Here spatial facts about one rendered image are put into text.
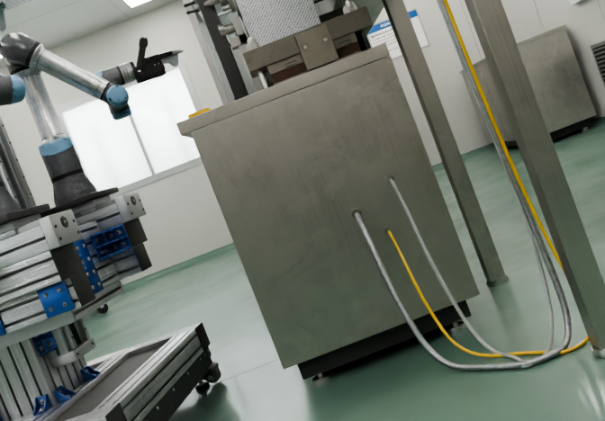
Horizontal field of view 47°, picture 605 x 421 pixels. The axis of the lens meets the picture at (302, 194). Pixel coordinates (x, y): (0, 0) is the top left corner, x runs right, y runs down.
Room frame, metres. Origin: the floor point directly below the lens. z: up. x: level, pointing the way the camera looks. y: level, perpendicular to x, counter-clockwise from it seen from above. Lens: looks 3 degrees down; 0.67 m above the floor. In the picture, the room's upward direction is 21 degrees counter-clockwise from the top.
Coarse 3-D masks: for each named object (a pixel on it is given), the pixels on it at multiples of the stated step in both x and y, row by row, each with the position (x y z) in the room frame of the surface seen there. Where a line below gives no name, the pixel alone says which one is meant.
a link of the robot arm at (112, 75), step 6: (96, 72) 2.68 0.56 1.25; (102, 72) 2.67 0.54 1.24; (108, 72) 2.67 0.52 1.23; (114, 72) 2.68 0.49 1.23; (120, 72) 2.68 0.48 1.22; (108, 78) 2.67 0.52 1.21; (114, 78) 2.67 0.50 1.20; (120, 78) 2.68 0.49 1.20; (114, 84) 2.67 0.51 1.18; (120, 84) 2.70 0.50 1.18
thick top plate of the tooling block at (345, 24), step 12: (360, 12) 2.13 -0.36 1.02; (336, 24) 2.13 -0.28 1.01; (348, 24) 2.13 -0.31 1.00; (360, 24) 2.13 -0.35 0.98; (372, 24) 2.13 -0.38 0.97; (288, 36) 2.13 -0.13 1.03; (336, 36) 2.13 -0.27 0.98; (264, 48) 2.13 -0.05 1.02; (276, 48) 2.13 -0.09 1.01; (288, 48) 2.13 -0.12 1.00; (252, 60) 2.13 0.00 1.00; (264, 60) 2.13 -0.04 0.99; (276, 60) 2.13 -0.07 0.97; (252, 72) 2.16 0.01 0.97
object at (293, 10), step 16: (272, 0) 2.33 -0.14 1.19; (288, 0) 2.33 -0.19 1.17; (304, 0) 2.33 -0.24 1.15; (256, 16) 2.33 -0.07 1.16; (272, 16) 2.33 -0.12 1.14; (288, 16) 2.33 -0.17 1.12; (304, 16) 2.33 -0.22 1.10; (256, 32) 2.33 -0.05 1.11; (272, 32) 2.33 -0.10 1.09; (288, 32) 2.33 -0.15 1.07
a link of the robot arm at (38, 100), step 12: (12, 72) 2.59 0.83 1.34; (24, 72) 2.59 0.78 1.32; (36, 72) 2.61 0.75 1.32; (24, 84) 2.60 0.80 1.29; (36, 84) 2.60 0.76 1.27; (36, 96) 2.60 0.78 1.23; (48, 96) 2.63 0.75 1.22; (36, 108) 2.60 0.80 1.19; (48, 108) 2.61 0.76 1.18; (36, 120) 2.60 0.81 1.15; (48, 120) 2.60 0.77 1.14; (48, 132) 2.60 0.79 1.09; (60, 132) 2.62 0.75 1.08
